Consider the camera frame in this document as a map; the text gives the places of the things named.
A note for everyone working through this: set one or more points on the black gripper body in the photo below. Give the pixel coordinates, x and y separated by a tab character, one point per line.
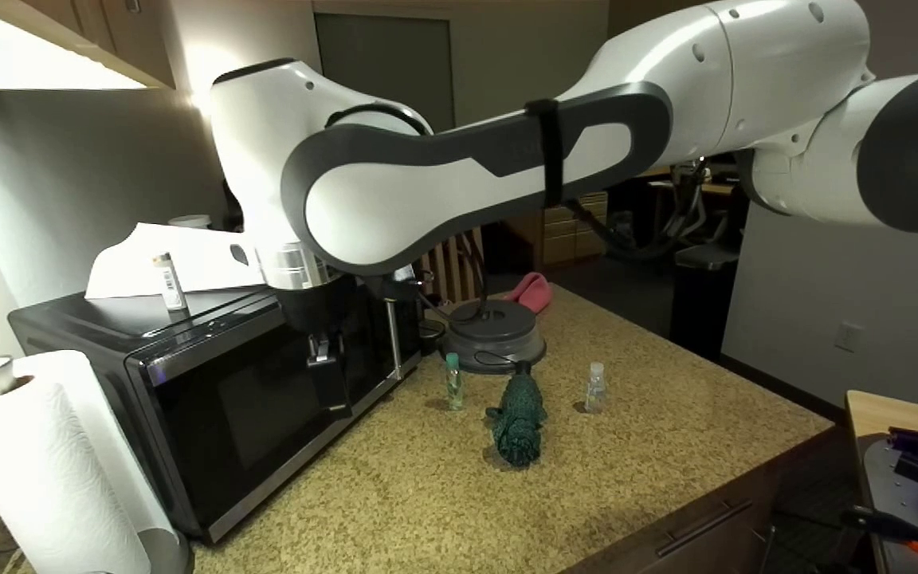
320	314

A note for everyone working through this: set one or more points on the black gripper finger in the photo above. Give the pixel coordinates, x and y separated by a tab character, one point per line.
316	376
342	376

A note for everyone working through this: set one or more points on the black microwave door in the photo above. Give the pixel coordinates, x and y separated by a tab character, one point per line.
246	426

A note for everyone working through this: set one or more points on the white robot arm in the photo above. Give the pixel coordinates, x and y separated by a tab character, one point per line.
427	200

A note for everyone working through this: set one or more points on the black microwave body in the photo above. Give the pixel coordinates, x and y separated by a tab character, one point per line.
88	329

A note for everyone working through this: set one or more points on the small green bottle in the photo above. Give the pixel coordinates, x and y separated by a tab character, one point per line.
453	381

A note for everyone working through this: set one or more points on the small slim tube bottle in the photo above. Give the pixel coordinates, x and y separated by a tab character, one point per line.
168	288

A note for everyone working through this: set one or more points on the green folded umbrella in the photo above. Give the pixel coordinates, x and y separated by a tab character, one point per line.
520	418

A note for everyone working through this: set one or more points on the small clear bottle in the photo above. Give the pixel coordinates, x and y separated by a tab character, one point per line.
595	385

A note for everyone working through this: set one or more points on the gray window blind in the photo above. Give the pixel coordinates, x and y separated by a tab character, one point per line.
384	63

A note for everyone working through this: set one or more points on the wooden desk with drawers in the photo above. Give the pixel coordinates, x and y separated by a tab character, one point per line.
575	227

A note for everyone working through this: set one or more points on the white paper towel roll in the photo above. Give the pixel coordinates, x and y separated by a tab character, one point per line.
33	466

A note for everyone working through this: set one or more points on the black trash bin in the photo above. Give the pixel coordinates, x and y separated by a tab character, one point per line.
704	308

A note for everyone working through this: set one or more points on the office chair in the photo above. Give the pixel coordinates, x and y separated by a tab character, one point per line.
699	227

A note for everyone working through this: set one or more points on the light wooden tray table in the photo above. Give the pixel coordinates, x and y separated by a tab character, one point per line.
885	416

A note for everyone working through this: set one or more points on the black orange scissors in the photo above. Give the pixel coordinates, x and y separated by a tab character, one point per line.
893	528

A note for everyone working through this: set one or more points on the wooden wall cabinets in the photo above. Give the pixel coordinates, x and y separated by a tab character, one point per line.
109	34

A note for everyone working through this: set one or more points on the white wall outlet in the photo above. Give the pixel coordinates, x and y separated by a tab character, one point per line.
848	335

